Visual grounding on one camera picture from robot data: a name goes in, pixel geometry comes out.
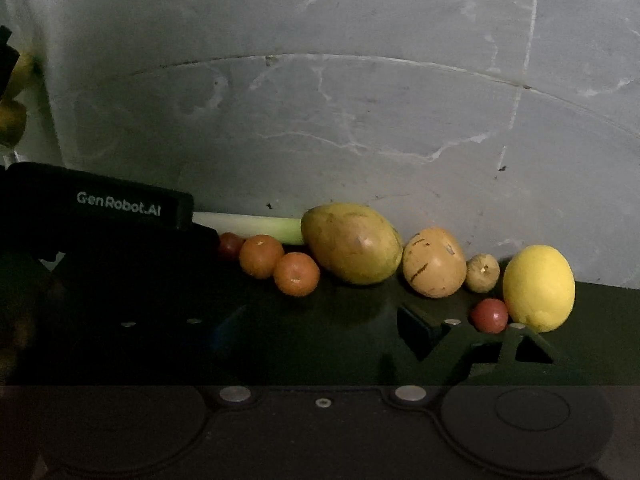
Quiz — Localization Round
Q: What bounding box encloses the large yellow-green mango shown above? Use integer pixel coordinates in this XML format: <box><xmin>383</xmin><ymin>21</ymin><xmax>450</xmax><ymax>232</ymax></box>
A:
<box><xmin>300</xmin><ymin>203</ymin><xmax>404</xmax><ymax>286</ymax></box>

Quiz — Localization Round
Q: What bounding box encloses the small pale yellow fruit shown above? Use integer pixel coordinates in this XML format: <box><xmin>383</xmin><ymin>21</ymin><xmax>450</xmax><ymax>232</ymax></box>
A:
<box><xmin>466</xmin><ymin>253</ymin><xmax>501</xmax><ymax>293</ymax></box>

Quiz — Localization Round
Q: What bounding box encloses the striped yellow pepino melon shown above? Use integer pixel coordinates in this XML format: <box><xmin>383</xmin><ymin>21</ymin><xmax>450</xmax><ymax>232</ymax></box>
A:
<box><xmin>402</xmin><ymin>227</ymin><xmax>468</xmax><ymax>298</ymax></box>

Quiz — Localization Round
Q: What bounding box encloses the yellow-brown round object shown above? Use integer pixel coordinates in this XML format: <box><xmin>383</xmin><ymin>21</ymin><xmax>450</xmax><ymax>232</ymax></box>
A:
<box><xmin>7</xmin><ymin>52</ymin><xmax>37</xmax><ymax>101</ymax></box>
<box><xmin>0</xmin><ymin>100</ymin><xmax>28</xmax><ymax>147</ymax></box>

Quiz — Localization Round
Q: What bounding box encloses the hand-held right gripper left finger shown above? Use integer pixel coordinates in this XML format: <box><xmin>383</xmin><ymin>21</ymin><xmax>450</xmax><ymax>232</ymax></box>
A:
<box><xmin>60</xmin><ymin>304</ymin><xmax>257</xmax><ymax>407</ymax></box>

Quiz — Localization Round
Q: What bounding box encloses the orange tangerine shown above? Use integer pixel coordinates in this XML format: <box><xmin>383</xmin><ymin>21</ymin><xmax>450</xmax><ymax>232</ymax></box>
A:
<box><xmin>273</xmin><ymin>252</ymin><xmax>321</xmax><ymax>297</ymax></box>
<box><xmin>238</xmin><ymin>234</ymin><xmax>285</xmax><ymax>280</ymax></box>

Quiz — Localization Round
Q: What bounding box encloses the small dark red fruit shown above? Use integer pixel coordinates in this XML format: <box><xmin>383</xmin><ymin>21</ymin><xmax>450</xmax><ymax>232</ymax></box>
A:
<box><xmin>218</xmin><ymin>232</ymin><xmax>246</xmax><ymax>262</ymax></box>
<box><xmin>470</xmin><ymin>298</ymin><xmax>510</xmax><ymax>334</ymax></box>

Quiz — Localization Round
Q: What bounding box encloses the white green leek stalk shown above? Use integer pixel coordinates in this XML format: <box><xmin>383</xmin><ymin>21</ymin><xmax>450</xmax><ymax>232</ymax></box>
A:
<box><xmin>192</xmin><ymin>212</ymin><xmax>306</xmax><ymax>246</ymax></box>

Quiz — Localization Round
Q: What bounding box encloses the dark object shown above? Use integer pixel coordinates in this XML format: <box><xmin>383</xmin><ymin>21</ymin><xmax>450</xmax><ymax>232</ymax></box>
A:
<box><xmin>0</xmin><ymin>25</ymin><xmax>21</xmax><ymax>103</ymax></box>

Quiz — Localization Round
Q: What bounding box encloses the yellow lemon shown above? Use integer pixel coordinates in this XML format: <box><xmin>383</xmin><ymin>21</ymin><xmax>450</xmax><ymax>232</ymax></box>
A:
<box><xmin>502</xmin><ymin>244</ymin><xmax>576</xmax><ymax>333</ymax></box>

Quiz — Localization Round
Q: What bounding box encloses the black mat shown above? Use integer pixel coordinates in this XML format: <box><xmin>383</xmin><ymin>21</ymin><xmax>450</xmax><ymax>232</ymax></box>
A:
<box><xmin>190</xmin><ymin>255</ymin><xmax>640</xmax><ymax>388</ymax></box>

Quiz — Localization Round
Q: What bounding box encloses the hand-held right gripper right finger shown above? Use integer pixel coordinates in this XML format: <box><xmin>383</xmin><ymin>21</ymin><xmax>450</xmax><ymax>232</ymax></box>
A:
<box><xmin>382</xmin><ymin>304</ymin><xmax>596</xmax><ymax>407</ymax></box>

